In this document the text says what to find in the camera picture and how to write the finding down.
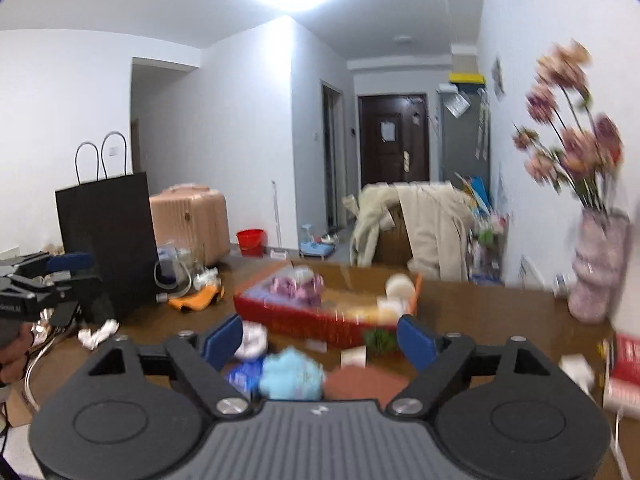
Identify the grey refrigerator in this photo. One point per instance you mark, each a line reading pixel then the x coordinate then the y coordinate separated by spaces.
pixel 460 145

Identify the yellow plush toy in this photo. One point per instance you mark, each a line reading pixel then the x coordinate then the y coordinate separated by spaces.
pixel 400 287

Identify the brown chair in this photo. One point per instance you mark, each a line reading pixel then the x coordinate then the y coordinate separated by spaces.
pixel 395 240

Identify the red flat box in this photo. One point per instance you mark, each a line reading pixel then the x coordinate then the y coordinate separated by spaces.
pixel 627 360

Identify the white paper notice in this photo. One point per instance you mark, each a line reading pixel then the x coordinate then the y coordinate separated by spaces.
pixel 389 131

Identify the white charger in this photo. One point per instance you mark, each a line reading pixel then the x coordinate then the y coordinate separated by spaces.
pixel 575 367

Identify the clear glass jar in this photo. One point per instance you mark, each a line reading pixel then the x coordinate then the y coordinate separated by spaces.
pixel 197 267

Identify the red storage basket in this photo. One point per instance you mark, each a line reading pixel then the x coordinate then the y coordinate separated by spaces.
pixel 300 322

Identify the white flat board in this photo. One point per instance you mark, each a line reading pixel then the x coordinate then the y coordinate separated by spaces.
pixel 532 272

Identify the orange cloth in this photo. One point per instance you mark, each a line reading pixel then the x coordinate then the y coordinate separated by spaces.
pixel 195 299

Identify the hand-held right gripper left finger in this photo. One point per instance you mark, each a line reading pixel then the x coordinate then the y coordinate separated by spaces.
pixel 222 342

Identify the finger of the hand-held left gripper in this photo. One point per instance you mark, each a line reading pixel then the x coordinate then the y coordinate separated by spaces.
pixel 70 262
pixel 67 292

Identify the translucent squishy ball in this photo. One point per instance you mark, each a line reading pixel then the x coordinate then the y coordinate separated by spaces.
pixel 252 340

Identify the pink textured vase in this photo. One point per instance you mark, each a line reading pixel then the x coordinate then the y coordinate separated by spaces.
pixel 597 270

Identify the small white block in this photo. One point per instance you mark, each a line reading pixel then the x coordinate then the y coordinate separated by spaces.
pixel 354 357

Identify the clear plastic bag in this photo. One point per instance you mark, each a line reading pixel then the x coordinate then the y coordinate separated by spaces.
pixel 457 105

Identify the red bucket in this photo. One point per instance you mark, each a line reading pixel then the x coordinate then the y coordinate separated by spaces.
pixel 250 242

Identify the blue white packet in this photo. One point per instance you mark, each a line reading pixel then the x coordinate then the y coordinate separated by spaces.
pixel 245 375

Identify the cluttered storage shelf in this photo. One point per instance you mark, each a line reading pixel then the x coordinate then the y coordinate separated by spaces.
pixel 487 240

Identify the grey interior door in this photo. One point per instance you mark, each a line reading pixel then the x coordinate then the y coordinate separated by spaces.
pixel 334 160

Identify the black paper bag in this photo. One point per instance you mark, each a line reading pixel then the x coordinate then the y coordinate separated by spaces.
pixel 105 230

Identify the blue plush toy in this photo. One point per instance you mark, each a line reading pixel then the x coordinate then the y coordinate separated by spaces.
pixel 290 375

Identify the dried pink rose bouquet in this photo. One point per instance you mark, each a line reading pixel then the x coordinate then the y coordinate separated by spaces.
pixel 575 145

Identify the beige coat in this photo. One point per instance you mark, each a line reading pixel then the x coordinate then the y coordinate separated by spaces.
pixel 435 230

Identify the small ceiling lamp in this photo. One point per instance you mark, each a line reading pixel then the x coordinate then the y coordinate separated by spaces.
pixel 405 38

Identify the person's left hand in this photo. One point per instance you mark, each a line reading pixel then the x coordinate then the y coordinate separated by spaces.
pixel 12 357

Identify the yellow box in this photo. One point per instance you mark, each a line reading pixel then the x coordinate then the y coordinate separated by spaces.
pixel 467 77

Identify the dark brown entrance door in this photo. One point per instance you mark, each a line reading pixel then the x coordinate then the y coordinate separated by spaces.
pixel 395 160

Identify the small white bottle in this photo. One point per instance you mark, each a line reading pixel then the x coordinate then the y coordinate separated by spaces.
pixel 210 278

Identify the pink suitcase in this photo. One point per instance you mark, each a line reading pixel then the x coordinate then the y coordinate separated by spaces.
pixel 192 225

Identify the pink satin cloth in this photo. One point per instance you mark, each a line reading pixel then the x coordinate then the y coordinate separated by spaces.
pixel 282 289

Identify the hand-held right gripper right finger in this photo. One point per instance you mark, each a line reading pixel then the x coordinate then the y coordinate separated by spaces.
pixel 415 342

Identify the white mop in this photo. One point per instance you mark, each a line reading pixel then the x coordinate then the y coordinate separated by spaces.
pixel 275 210

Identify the small white box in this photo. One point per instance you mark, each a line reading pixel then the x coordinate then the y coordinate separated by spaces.
pixel 561 285

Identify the crumpled white tissue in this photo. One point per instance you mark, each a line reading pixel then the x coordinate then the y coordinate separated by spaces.
pixel 97 335

